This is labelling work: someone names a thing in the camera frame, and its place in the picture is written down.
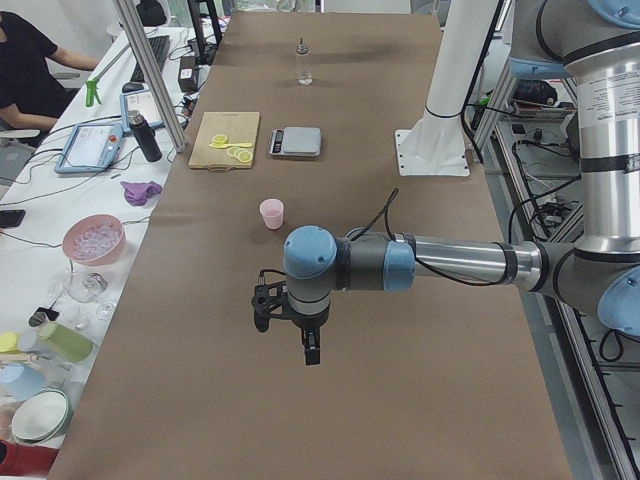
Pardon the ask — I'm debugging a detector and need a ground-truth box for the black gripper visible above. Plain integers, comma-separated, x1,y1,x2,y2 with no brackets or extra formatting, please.
300,324,320,366

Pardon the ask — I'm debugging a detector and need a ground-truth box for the pink plastic cup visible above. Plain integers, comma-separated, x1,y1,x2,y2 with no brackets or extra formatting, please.
259,198,284,230

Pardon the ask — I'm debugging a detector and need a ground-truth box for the glass sauce bottle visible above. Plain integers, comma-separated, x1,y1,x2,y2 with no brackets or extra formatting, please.
296,37,313,86

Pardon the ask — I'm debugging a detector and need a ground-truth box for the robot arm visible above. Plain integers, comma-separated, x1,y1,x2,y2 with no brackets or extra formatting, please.
282,1,639,365

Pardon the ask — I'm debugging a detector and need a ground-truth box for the silver kitchen scale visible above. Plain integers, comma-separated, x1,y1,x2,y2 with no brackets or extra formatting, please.
268,127,322,158

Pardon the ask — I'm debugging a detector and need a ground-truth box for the green cup lying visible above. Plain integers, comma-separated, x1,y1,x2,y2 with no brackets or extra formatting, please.
37,322,94,363

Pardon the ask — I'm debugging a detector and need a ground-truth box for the light blue cup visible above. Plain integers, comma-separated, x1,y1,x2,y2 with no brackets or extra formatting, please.
1,363,46,401

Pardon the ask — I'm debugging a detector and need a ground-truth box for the yellow cup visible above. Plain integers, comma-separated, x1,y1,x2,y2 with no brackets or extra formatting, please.
0,331,20,354

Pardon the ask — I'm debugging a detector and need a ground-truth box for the front lemon slice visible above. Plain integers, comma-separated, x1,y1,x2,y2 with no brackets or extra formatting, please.
235,149,253,164

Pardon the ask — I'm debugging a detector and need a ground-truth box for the lemon slice on knife tip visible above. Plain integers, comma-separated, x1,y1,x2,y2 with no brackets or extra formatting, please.
211,134,228,146

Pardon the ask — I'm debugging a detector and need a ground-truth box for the purple cloth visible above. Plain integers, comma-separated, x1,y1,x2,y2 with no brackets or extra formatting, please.
120,181,162,206

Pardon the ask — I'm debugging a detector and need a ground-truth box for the clear wine glass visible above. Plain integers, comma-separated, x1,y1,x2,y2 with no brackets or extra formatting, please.
62,272,108,303

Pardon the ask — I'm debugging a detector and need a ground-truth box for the pink bowl with ice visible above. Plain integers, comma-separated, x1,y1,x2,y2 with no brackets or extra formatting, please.
62,214,126,266

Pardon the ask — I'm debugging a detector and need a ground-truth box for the black thermos bottle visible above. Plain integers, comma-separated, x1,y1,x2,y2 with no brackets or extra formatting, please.
127,110,162,163

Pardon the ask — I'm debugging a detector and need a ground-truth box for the white green bowl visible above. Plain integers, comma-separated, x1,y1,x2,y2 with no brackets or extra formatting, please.
11,389,73,444

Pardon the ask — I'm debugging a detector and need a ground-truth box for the near teach pendant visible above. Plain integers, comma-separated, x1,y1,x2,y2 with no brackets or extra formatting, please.
54,122,124,175

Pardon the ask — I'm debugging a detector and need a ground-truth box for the teach pendant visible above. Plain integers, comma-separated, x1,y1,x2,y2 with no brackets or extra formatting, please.
120,88,164,134
54,122,124,175

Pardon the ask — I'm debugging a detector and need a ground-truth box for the far teach pendant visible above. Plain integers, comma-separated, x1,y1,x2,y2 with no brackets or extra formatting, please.
120,88,164,134

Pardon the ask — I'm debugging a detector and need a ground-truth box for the black smartphone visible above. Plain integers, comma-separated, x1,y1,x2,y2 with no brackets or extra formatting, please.
0,209,26,229

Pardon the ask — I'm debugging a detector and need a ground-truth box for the black keyboard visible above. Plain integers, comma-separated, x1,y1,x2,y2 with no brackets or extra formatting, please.
130,34,172,84

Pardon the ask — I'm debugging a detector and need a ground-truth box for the green clamp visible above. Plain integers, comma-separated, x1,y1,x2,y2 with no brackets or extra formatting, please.
85,79,102,108

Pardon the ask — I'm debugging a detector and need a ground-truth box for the seated person black shirt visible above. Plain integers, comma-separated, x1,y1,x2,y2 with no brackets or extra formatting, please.
1,11,99,132

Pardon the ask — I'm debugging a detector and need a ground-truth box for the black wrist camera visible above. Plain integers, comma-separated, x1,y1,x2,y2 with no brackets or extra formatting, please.
251,278,288,333

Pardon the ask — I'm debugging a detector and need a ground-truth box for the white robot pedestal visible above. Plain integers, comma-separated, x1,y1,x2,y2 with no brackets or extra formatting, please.
395,0,502,177

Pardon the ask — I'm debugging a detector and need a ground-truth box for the aluminium frame post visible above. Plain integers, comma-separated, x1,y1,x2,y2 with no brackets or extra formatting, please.
113,0,187,153

